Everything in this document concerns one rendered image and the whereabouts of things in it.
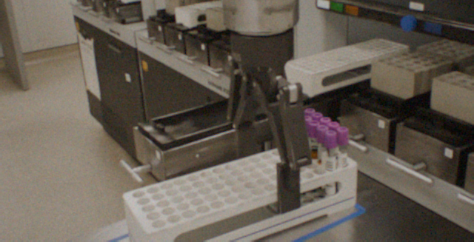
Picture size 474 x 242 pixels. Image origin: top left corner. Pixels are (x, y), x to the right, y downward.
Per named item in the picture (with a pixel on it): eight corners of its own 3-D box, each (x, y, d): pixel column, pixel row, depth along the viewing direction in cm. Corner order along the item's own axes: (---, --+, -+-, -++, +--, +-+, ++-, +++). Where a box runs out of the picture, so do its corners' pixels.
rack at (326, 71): (377, 61, 135) (378, 38, 132) (408, 72, 127) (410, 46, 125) (281, 89, 121) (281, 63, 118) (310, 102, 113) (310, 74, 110)
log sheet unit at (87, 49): (86, 89, 290) (75, 25, 276) (104, 105, 268) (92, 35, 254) (81, 91, 288) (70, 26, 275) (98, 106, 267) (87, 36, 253)
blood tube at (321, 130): (319, 203, 74) (319, 131, 69) (314, 196, 75) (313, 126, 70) (329, 200, 74) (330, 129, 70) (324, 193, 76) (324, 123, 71)
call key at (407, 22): (404, 29, 101) (405, 13, 100) (417, 32, 99) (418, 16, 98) (399, 30, 101) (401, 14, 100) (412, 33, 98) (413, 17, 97)
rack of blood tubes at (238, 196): (315, 173, 82) (316, 136, 80) (358, 203, 74) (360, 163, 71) (127, 234, 70) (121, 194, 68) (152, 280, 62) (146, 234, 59)
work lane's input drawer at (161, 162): (380, 82, 141) (381, 49, 137) (423, 97, 130) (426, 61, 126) (115, 165, 106) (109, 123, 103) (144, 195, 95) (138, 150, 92)
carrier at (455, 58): (464, 84, 113) (467, 57, 110) (458, 86, 112) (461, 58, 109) (419, 70, 122) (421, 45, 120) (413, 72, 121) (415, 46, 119)
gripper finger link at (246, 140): (237, 132, 73) (235, 131, 74) (240, 177, 76) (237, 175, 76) (256, 127, 74) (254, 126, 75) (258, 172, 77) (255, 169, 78)
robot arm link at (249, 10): (243, -11, 56) (246, 44, 58) (315, -22, 59) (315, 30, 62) (207, -22, 63) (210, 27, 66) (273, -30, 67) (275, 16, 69)
